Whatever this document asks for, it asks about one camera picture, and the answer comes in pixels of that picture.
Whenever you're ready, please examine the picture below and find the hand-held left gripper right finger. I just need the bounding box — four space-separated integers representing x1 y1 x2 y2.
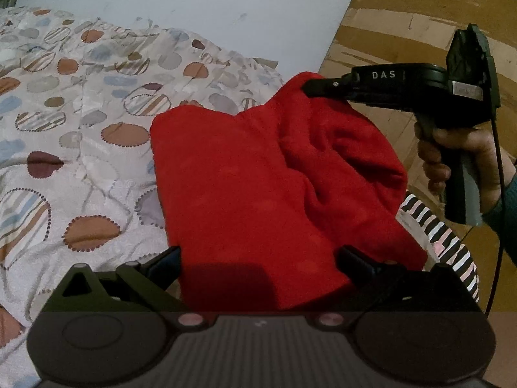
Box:
316 245 486 329

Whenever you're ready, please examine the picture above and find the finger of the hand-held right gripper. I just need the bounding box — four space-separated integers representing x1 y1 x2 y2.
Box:
301 74 356 100

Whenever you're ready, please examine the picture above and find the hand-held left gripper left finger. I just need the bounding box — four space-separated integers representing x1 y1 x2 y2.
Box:
42 245 211 329

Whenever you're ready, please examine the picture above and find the black white striped garment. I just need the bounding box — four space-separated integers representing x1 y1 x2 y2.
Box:
398 193 481 305

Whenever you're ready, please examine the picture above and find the red fleece garment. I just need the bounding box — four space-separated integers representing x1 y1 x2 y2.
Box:
149 71 429 312

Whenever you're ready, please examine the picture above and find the person's right forearm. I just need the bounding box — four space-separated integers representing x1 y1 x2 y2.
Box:
481 167 517 248

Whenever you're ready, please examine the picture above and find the person's right hand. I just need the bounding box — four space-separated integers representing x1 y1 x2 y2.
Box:
415 123 517 214

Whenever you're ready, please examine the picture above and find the brown wooden cabinet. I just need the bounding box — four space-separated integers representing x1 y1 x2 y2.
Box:
318 0 517 316

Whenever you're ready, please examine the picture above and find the dotted pattern bed blanket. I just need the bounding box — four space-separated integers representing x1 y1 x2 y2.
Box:
0 6 285 388

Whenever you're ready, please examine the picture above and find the black cable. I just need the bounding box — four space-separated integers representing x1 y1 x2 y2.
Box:
482 36 506 317

